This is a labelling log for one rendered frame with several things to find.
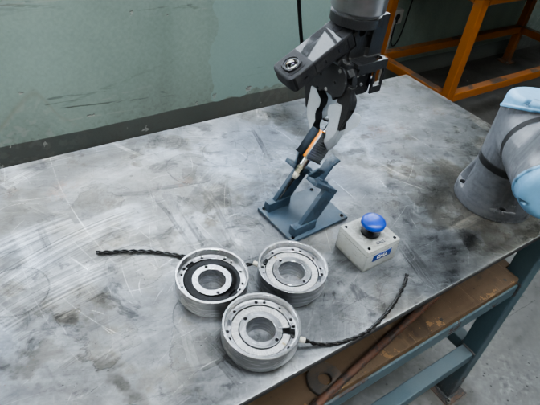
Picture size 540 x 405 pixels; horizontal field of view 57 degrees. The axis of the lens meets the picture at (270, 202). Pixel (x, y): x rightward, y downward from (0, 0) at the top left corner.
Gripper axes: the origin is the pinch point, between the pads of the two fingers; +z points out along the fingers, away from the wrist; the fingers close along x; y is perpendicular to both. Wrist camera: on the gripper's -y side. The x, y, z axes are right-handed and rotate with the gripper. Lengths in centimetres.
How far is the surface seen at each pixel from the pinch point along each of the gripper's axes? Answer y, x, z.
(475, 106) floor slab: 228, 89, 96
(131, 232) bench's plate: -28.1, 10.6, 16.0
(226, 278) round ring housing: -21.7, -7.7, 13.0
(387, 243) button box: 3.3, -15.9, 11.4
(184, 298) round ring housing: -28.7, -7.9, 12.8
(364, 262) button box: -0.9, -15.6, 13.7
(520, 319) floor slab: 102, -21, 96
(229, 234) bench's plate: -14.5, 2.3, 15.9
